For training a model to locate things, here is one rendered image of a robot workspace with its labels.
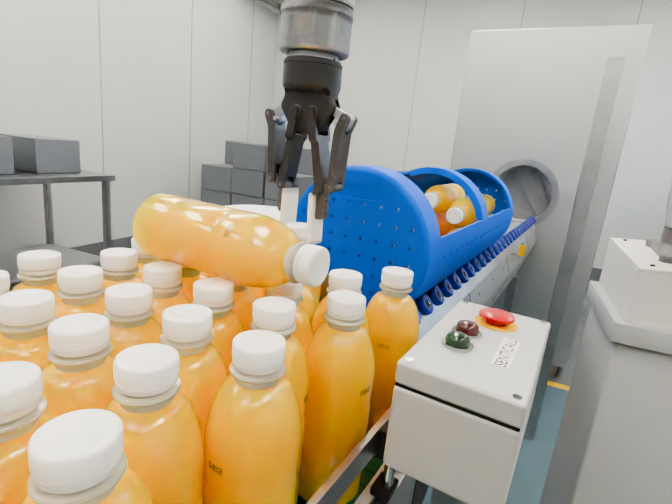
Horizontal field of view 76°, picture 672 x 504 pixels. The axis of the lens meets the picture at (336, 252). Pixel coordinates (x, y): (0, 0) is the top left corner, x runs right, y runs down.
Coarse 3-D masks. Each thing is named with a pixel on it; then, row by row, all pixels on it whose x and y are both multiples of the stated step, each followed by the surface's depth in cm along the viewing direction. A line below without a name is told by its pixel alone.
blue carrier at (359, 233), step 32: (352, 192) 77; (384, 192) 73; (416, 192) 74; (480, 192) 110; (352, 224) 77; (384, 224) 74; (416, 224) 71; (480, 224) 103; (352, 256) 78; (384, 256) 75; (416, 256) 72; (448, 256) 82; (416, 288) 73
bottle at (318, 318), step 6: (324, 300) 51; (318, 306) 51; (324, 306) 50; (318, 312) 50; (324, 312) 49; (366, 312) 51; (312, 318) 51; (318, 318) 50; (324, 318) 49; (366, 318) 50; (312, 324) 51; (318, 324) 50; (366, 324) 50; (312, 330) 50
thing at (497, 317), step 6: (480, 312) 45; (486, 312) 45; (492, 312) 45; (498, 312) 45; (504, 312) 45; (486, 318) 44; (492, 318) 44; (498, 318) 44; (504, 318) 44; (510, 318) 44; (492, 324) 45; (498, 324) 44; (504, 324) 45
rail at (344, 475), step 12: (384, 420) 47; (372, 432) 45; (360, 444) 43; (372, 444) 45; (348, 456) 41; (360, 456) 42; (372, 456) 45; (336, 468) 39; (348, 468) 40; (360, 468) 43; (336, 480) 38; (348, 480) 41; (324, 492) 36; (336, 492) 39
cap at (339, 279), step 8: (336, 272) 50; (344, 272) 51; (352, 272) 51; (336, 280) 49; (344, 280) 48; (352, 280) 49; (360, 280) 49; (336, 288) 49; (344, 288) 49; (352, 288) 49; (360, 288) 50
